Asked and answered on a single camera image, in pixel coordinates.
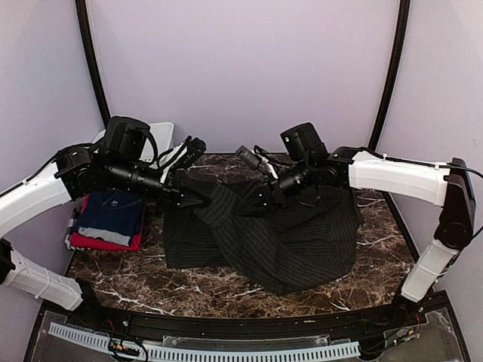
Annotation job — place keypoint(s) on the black frame post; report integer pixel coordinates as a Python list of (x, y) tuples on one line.
[(91, 60), (392, 72)]

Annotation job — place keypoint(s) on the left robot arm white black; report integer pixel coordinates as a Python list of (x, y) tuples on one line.
[(71, 174)]

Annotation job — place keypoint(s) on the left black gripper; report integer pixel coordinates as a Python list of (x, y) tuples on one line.
[(173, 198)]

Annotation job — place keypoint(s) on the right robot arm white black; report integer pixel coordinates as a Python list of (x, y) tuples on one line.
[(445, 185)]

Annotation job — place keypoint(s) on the white slotted cable duct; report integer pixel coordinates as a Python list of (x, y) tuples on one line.
[(97, 341)]

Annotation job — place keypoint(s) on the navy blue t-shirt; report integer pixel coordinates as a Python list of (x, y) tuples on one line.
[(114, 216)]

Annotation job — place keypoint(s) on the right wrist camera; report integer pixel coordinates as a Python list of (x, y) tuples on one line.
[(256, 162)]

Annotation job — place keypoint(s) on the white plastic bin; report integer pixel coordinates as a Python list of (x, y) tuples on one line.
[(162, 135)]

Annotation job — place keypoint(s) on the folded red t-shirt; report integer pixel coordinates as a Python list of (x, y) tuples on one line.
[(78, 241)]

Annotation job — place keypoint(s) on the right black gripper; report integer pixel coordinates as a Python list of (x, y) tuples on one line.
[(272, 196)]

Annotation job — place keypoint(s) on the black curved front rail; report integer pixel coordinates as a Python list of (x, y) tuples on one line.
[(368, 324)]

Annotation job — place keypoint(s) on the black clothes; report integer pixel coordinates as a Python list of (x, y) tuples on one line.
[(309, 243)]

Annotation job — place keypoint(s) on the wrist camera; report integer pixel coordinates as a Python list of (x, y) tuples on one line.
[(181, 156), (256, 162)]

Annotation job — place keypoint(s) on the right black frame post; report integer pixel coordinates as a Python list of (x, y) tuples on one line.
[(392, 72)]

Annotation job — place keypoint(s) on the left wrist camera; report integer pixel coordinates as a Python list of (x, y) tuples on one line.
[(181, 156)]

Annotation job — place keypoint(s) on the left black frame post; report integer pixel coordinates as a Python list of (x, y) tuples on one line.
[(91, 60)]

